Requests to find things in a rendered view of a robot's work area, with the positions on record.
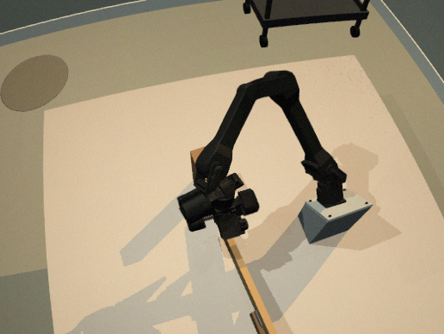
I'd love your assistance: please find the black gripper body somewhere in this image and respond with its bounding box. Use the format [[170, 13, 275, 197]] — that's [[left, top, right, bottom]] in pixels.
[[187, 189, 260, 232]]

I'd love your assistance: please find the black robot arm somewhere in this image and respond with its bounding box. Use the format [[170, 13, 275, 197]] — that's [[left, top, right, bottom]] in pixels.
[[176, 70, 348, 240]]

